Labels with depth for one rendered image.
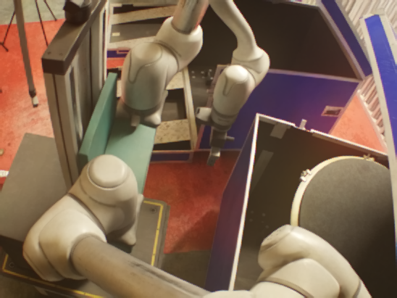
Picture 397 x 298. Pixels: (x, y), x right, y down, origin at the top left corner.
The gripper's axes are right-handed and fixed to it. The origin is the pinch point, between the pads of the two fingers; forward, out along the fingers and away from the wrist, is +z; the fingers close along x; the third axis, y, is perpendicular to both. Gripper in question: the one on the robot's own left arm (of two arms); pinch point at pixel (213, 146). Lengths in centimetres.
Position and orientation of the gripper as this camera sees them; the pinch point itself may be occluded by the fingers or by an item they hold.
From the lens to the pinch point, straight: 144.3
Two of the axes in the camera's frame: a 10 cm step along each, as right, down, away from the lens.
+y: 9.8, 1.9, 0.9
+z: -1.8, 5.7, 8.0
